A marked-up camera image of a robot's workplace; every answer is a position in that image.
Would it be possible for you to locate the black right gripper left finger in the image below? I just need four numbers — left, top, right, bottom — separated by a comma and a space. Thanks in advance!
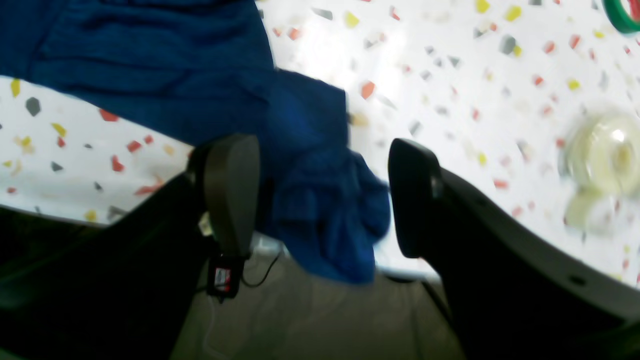
0, 133, 260, 360

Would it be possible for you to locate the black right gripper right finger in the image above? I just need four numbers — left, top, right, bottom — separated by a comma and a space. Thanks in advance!
388, 138, 640, 360

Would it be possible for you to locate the navy blue t-shirt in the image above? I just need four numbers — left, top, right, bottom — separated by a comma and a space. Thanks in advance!
1, 0, 391, 285

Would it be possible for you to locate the clear tape roll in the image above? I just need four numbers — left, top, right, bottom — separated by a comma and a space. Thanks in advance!
561, 112, 640, 237

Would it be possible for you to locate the terrazzo pattern table cloth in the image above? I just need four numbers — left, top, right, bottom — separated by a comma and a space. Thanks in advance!
0, 0, 639, 290

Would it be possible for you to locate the green tape roll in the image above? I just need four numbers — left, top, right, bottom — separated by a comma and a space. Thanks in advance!
602, 0, 640, 35

